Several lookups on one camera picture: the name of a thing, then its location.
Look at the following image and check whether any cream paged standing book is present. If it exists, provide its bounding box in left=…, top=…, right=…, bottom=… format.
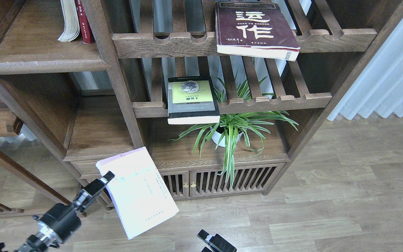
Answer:
left=58, top=0, right=80, bottom=42

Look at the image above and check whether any dark red book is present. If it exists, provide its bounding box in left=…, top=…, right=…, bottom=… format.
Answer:
left=214, top=1, right=300, bottom=62

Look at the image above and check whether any red spine standing book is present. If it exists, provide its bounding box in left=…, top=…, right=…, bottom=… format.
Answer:
left=74, top=0, right=93, bottom=44

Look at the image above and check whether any dark wooden bookshelf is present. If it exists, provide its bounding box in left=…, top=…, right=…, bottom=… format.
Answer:
left=0, top=0, right=403, bottom=199

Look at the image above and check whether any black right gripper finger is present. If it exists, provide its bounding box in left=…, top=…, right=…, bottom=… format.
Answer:
left=197, top=230, right=237, bottom=252

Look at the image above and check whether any green spider plant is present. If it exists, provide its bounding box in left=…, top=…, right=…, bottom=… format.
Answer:
left=172, top=70, right=299, bottom=189

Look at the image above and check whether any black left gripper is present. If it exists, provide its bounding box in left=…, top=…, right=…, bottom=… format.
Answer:
left=24, top=171, right=115, bottom=249

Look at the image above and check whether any white plant pot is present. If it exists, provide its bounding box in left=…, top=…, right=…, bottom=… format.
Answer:
left=211, top=127, right=243, bottom=147

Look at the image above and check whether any pale purple white book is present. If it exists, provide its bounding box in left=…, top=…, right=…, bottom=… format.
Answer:
left=96, top=147, right=179, bottom=239

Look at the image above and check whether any white pleated curtain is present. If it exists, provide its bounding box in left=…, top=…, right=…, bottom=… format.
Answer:
left=327, top=18, right=403, bottom=121

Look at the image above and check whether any yellow and black book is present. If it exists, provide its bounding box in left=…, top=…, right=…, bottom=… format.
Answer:
left=168, top=76, right=220, bottom=125

